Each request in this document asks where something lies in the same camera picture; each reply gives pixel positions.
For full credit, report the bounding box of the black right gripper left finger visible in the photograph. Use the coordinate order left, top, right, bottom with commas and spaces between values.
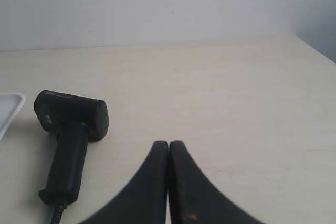
83, 141, 168, 223

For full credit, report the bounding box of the black scanner cable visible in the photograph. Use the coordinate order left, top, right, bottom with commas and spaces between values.
51, 198, 66, 224

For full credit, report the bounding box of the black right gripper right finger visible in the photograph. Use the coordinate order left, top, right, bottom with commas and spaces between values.
169, 141, 259, 223

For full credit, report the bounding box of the white plastic tray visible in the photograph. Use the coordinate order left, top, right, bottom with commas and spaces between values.
0, 93, 26, 140

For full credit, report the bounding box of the black handheld barcode scanner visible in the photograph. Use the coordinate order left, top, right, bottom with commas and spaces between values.
34, 90, 109, 206

